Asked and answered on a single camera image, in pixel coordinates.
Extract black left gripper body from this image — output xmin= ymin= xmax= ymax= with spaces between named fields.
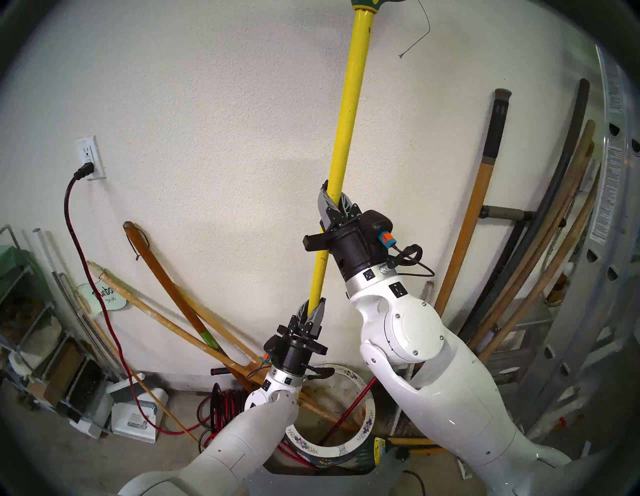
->
xmin=263 ymin=325 xmax=336 ymax=381

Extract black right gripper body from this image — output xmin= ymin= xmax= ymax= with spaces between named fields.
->
xmin=302 ymin=210 xmax=397 ymax=281

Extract yellow broom black bristles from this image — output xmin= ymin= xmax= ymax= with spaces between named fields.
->
xmin=306 ymin=0 xmax=432 ymax=318

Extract floral ceramic pot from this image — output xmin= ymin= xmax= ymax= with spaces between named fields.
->
xmin=280 ymin=364 xmax=377 ymax=468

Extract red hooked tool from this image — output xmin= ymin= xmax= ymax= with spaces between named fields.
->
xmin=319 ymin=376 xmax=380 ymax=446

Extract long light wooden stick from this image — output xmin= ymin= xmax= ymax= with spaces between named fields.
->
xmin=86 ymin=260 xmax=358 ymax=433

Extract grey robot torso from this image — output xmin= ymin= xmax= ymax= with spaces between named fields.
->
xmin=245 ymin=445 xmax=426 ymax=496

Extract thin wooden dowel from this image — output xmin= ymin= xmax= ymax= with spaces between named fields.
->
xmin=75 ymin=290 xmax=202 ymax=445

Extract black shaft with grey D-grip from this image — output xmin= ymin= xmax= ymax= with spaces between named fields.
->
xmin=457 ymin=204 xmax=535 ymax=346

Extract white box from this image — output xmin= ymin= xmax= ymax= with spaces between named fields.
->
xmin=110 ymin=372 xmax=169 ymax=444

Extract grey metal stepladder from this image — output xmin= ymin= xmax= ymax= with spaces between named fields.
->
xmin=487 ymin=295 xmax=566 ymax=401

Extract pale green name sign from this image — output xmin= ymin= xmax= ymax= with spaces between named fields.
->
xmin=75 ymin=282 xmax=126 ymax=313

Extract grey metal rods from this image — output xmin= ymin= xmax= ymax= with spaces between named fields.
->
xmin=51 ymin=271 xmax=128 ymax=383

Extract white appliance with black grille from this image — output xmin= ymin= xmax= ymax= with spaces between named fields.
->
xmin=69 ymin=357 xmax=113 ymax=438

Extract brown cardboard box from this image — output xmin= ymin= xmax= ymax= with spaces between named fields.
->
xmin=42 ymin=340 xmax=83 ymax=406

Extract aluminium extension ladder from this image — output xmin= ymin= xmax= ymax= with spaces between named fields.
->
xmin=500 ymin=45 xmax=640 ymax=451

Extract shelf rack with green cloth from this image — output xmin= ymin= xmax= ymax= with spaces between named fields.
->
xmin=0 ymin=225 xmax=56 ymax=406

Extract light wooden tool handle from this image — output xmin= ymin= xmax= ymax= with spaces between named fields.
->
xmin=175 ymin=286 xmax=266 ymax=363

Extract black reel with red cable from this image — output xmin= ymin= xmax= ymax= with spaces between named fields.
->
xmin=197 ymin=367 xmax=261 ymax=451

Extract orange handle with black grip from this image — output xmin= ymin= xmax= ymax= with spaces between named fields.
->
xmin=434 ymin=88 xmax=513 ymax=318

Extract dark brown curved wooden handle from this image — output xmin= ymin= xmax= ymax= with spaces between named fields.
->
xmin=122 ymin=221 xmax=256 ymax=393

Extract short wooden handle tool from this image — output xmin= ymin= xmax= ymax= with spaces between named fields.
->
xmin=372 ymin=436 xmax=448 ymax=458

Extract long wooden tool handle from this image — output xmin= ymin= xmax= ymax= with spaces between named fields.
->
xmin=467 ymin=119 xmax=597 ymax=348
xmin=477 ymin=172 xmax=600 ymax=363
xmin=472 ymin=142 xmax=596 ymax=353

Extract bundle of long tool handles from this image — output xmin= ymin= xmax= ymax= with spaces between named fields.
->
xmin=457 ymin=78 xmax=591 ymax=346

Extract white wall outlet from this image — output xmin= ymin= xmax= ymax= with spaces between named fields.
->
xmin=75 ymin=135 xmax=107 ymax=182

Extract red black power cord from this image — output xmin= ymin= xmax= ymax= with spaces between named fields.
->
xmin=63 ymin=162 xmax=211 ymax=436

